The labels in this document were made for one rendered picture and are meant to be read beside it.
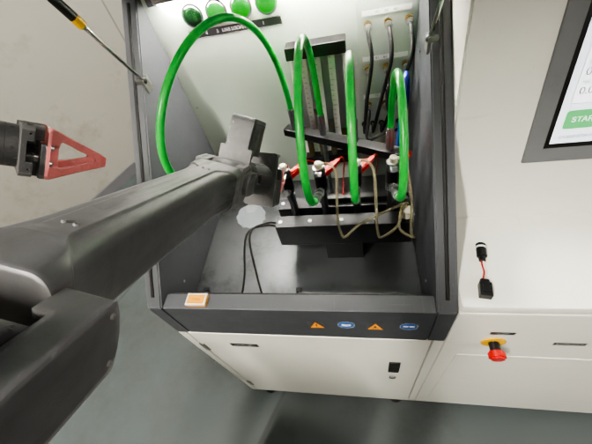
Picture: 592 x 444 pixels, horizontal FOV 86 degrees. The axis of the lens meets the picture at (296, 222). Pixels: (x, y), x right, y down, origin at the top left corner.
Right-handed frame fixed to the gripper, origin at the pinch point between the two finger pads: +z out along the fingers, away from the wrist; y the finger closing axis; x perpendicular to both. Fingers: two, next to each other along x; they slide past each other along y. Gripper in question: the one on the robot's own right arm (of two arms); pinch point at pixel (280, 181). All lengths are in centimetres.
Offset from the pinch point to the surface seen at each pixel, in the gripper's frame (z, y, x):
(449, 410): 76, -86, -51
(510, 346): 21, -32, -53
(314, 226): 11.6, -10.4, -5.0
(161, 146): -22.3, 3.6, 11.8
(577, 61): 4, 25, -49
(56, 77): 78, 51, 213
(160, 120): -23.3, 7.7, 11.3
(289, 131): 17.6, 13.5, 7.5
